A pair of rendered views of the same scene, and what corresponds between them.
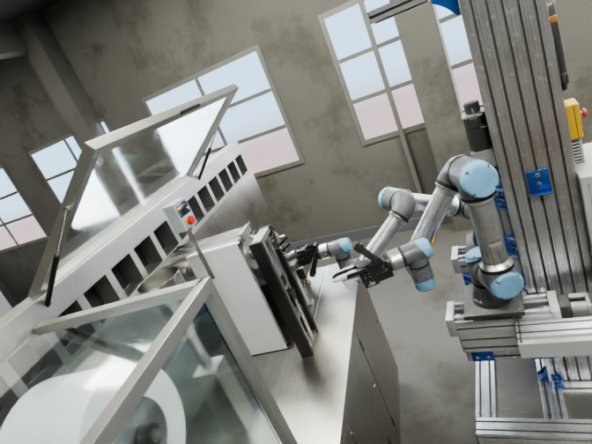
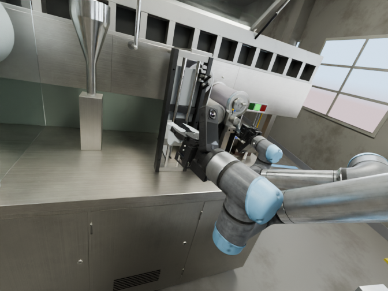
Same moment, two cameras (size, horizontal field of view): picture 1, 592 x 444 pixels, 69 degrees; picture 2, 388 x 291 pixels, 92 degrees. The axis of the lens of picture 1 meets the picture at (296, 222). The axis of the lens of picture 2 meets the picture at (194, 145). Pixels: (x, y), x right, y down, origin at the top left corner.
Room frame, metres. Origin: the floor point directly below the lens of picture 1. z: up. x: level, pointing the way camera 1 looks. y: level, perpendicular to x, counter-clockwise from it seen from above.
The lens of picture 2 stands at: (1.06, -0.48, 1.43)
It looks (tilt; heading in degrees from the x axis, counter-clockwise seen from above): 25 degrees down; 45
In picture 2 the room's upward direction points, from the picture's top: 14 degrees clockwise
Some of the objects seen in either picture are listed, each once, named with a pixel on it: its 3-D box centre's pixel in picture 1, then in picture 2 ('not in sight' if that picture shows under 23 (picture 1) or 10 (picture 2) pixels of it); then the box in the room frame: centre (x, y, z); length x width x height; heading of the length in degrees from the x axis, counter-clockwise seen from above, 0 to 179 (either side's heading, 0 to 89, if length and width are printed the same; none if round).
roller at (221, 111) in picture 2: not in sight; (206, 108); (1.86, 0.29, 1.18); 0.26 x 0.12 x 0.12; 70
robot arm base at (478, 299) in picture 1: (489, 287); not in sight; (1.49, -0.62, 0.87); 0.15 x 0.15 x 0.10
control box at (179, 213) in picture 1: (181, 214); not in sight; (1.42, 0.34, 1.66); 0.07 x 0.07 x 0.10; 59
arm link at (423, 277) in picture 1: (420, 272); (238, 223); (1.39, -0.35, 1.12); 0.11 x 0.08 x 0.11; 176
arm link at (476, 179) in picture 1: (486, 230); not in sight; (1.35, -0.61, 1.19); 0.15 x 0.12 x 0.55; 176
